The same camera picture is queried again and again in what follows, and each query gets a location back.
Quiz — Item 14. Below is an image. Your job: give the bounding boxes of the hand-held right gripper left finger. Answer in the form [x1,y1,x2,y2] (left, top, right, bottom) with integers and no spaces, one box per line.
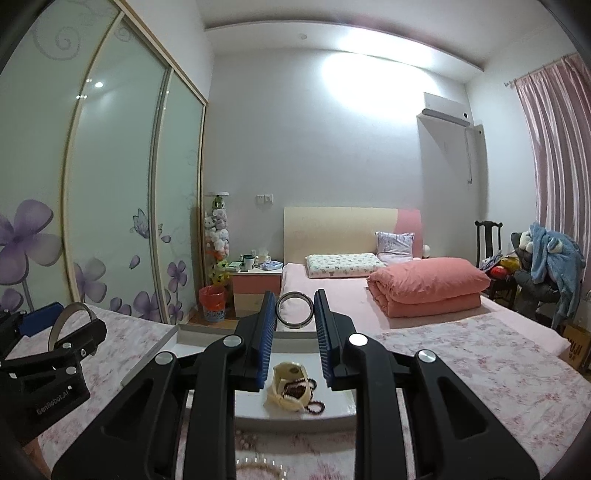
[51,290,278,480]

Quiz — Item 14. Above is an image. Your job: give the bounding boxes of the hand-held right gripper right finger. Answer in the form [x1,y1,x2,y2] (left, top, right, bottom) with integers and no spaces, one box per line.
[314,288,541,480]

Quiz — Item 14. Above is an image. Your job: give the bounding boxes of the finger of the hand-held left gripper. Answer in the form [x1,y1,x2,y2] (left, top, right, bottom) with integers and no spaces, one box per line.
[0,302,65,340]
[46,318,108,365]

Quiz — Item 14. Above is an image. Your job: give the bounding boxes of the thin silver bangle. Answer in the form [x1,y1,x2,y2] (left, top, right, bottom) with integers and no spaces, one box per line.
[276,292,317,330]

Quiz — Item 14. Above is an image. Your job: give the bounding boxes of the wide silver bangle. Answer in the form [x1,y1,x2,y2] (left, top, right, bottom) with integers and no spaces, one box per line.
[48,302,97,344]

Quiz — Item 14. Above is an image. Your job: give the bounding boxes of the grey cardboard tray box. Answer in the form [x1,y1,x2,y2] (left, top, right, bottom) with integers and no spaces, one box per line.
[121,323,362,422]

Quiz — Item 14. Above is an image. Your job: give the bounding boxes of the dark red bead bracelet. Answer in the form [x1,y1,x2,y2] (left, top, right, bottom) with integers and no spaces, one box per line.
[281,377,326,413]

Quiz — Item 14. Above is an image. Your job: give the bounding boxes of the pink and beige nightstand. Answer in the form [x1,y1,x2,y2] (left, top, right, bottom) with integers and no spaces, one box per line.
[231,268,283,318]

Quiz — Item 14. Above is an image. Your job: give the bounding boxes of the bed with pink sheet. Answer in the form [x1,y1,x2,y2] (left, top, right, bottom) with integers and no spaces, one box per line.
[281,262,571,356]

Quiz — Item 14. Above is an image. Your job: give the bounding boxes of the red trash bin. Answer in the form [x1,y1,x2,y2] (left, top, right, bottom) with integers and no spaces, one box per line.
[199,285,227,323]

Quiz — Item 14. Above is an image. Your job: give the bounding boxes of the white printed pillow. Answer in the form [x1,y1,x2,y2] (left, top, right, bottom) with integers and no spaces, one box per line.
[305,253,387,279]

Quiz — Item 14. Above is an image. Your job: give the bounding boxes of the beige and pink headboard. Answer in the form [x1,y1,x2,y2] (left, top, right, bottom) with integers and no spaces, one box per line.
[283,207,422,265]

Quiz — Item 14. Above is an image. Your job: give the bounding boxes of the tower of plush toys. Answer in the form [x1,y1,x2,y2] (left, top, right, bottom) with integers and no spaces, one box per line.
[204,191,230,287]

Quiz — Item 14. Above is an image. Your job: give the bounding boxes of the lavender pillow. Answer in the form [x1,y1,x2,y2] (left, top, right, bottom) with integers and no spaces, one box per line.
[375,231,415,265]

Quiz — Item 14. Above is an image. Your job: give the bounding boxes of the folded pink quilt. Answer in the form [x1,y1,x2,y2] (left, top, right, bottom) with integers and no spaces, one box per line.
[367,257,491,318]

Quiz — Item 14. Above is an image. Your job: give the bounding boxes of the pink floral tablecloth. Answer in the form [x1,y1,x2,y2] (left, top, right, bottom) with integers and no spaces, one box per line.
[0,305,580,480]

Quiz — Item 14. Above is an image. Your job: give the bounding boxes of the flower print sliding wardrobe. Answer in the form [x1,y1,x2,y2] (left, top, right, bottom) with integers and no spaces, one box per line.
[0,0,208,326]

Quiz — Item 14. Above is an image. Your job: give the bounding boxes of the colourful toys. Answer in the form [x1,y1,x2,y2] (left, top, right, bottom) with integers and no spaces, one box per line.
[480,254,520,280]

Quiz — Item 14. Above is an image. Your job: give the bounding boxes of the dark wooden chair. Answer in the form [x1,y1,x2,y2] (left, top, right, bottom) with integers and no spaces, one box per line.
[475,220,518,310]

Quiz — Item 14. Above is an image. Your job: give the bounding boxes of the dark padded chair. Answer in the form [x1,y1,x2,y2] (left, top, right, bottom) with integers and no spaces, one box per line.
[510,231,564,305]

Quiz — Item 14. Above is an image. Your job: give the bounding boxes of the white pipe cover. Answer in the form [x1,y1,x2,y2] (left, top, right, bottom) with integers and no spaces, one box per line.
[464,124,485,185]

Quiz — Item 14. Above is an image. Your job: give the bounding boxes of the light blue garment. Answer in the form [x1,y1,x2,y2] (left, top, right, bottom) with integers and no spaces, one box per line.
[529,222,583,328]

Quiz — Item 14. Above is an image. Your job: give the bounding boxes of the brown cardboard box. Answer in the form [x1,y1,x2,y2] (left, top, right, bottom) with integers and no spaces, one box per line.
[563,323,591,370]

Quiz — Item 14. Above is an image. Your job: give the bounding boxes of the white air conditioner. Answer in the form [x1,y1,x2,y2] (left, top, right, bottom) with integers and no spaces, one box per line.
[418,92,472,126]

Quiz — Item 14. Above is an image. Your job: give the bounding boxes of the pink curtain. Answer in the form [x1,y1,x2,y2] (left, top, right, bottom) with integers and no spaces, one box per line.
[515,54,591,296]

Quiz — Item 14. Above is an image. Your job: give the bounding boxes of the curtain rod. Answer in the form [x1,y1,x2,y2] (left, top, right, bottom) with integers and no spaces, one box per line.
[503,53,580,88]

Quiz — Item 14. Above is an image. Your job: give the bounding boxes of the pink bead bracelet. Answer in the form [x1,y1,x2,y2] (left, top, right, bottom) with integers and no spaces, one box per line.
[235,427,278,446]

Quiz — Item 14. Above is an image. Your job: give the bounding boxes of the white pearl bracelet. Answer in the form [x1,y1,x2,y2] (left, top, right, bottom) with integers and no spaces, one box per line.
[235,455,284,474]

